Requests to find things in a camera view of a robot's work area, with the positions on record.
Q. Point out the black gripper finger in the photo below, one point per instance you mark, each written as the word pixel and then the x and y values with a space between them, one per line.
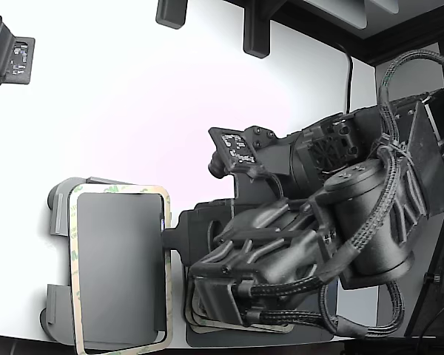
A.
pixel 188 240

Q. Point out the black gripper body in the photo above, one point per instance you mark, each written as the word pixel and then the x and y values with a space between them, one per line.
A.
pixel 266 236

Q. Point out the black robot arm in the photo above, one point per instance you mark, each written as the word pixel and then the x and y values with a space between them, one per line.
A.
pixel 373 222

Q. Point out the gray plastic box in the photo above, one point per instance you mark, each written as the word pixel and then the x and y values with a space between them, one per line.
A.
pixel 118 259

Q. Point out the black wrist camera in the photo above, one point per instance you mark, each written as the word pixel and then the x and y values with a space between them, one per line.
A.
pixel 237 148

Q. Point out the black bracket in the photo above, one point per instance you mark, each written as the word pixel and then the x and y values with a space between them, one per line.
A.
pixel 257 33
pixel 170 15

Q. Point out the black table edge rail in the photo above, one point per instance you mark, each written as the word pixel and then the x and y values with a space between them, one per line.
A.
pixel 392 40

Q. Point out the black camera on mount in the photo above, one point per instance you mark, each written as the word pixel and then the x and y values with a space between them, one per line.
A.
pixel 3 55

